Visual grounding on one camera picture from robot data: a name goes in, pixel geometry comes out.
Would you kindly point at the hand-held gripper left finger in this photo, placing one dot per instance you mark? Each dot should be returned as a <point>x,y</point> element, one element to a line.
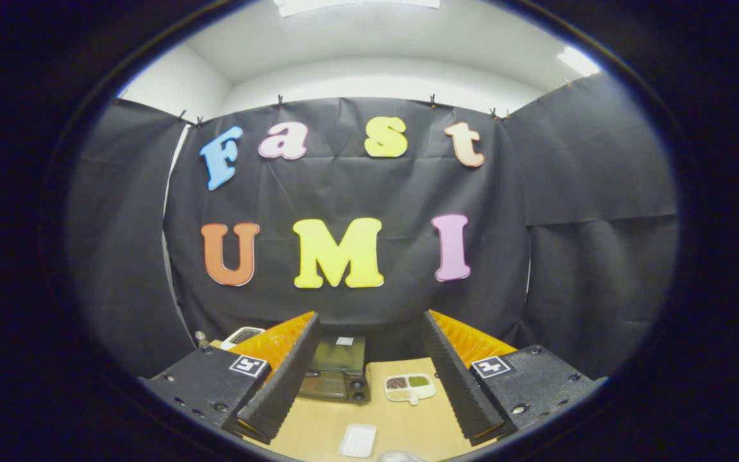
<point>289,372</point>

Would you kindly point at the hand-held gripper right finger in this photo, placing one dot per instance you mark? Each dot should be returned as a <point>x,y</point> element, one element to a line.
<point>453,372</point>

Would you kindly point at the black toaster oven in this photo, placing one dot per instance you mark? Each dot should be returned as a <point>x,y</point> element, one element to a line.
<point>337,356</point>

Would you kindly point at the white divided dish with grains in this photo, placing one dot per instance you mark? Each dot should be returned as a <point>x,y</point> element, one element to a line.
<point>410,388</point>

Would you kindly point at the white kitchen scale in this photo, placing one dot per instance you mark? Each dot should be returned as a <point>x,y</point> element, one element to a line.
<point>244,335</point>

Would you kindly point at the small clear glass bottle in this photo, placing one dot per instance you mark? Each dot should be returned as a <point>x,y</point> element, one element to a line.
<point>201,338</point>

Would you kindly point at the white ribbed plastic tray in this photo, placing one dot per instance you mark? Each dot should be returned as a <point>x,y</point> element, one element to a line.
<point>356,441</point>

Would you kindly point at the row of small black clips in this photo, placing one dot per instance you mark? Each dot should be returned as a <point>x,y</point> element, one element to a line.
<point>279,101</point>

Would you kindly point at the small ceiling light panel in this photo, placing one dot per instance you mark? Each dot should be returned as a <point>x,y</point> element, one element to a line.
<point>577,61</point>

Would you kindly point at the long ceiling light panel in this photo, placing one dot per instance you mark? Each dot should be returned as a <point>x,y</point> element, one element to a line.
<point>356,5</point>

